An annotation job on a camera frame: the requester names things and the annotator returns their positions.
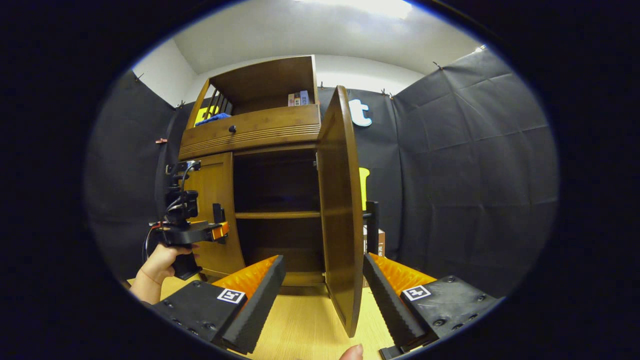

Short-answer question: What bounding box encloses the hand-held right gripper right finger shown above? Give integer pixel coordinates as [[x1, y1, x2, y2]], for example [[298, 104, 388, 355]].
[[362, 252, 503, 360]]

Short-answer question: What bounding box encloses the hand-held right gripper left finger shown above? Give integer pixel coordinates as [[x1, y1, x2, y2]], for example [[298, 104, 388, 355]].
[[152, 255, 287, 356]]

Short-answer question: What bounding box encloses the wooden cabinet door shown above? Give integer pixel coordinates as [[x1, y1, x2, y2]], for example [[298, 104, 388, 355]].
[[184, 152, 247, 279], [316, 85, 380, 339]]

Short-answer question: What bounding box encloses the wooden double-door shoe cabinet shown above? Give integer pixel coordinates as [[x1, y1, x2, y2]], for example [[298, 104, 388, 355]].
[[179, 55, 364, 297]]

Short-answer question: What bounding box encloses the wooden cabinet drawer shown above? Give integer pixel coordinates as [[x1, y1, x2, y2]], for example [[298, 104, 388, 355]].
[[179, 104, 322, 161]]

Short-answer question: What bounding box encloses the blue cloth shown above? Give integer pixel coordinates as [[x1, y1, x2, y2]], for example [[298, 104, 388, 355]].
[[194, 113, 232, 127]]

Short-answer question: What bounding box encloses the black backdrop cloth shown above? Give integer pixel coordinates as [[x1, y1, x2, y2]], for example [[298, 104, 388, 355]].
[[85, 47, 559, 297]]

